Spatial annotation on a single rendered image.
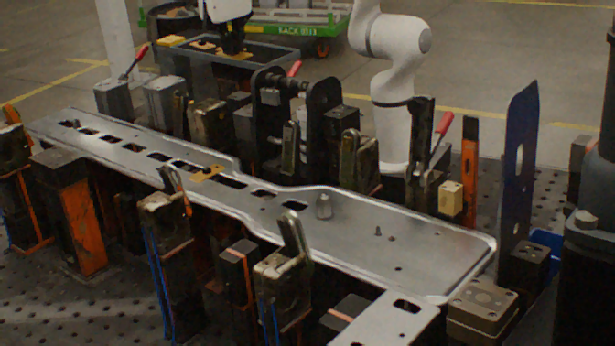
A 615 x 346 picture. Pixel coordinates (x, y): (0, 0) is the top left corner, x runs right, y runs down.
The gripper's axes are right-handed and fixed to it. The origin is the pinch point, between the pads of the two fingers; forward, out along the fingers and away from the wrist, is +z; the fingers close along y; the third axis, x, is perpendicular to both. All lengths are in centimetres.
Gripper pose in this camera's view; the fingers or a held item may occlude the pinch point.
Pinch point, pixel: (231, 43)
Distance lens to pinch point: 138.9
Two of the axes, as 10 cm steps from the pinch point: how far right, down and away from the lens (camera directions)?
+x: 6.7, 2.7, -6.9
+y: -7.3, 3.7, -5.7
